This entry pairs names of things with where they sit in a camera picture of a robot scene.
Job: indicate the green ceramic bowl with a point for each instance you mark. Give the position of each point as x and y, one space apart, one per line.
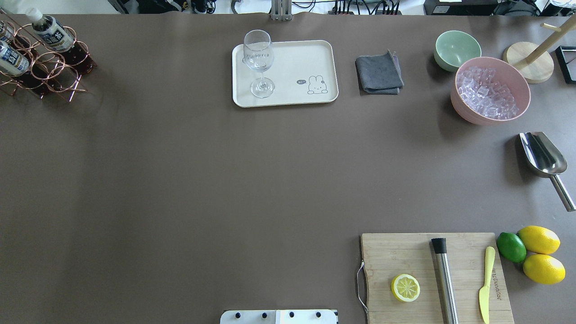
453 48

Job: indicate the half lemon slice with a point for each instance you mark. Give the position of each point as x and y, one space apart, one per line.
405 288

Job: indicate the clear wine glass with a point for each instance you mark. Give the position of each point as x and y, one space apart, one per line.
258 55

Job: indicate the metal ice scoop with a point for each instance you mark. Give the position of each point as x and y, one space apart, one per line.
547 162

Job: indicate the pink bowl of ice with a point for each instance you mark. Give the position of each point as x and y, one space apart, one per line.
488 91

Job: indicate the copper wire bottle basket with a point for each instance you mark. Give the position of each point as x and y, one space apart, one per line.
61 79

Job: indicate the green lime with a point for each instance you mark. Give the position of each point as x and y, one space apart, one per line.
511 247

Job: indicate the bamboo cutting board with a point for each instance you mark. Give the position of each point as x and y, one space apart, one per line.
387 255

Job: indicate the steel muddler black tip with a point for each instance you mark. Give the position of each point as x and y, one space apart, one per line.
446 288

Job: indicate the tea bottle white cap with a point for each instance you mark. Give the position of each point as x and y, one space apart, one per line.
58 39

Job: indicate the yellow lemon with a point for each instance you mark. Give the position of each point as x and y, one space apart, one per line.
539 239
544 269

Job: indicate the upper yellow lemon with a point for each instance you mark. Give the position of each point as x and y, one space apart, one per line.
539 239

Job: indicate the lower yellow lemon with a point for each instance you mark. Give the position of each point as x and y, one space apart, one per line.
544 269

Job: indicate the wooden cup stand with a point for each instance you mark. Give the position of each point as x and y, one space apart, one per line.
534 61

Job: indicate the cream rabbit serving tray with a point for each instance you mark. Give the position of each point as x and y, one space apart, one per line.
303 72

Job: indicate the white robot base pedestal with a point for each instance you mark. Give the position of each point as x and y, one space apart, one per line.
297 316

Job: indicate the yellow plastic knife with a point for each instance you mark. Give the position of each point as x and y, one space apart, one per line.
484 291

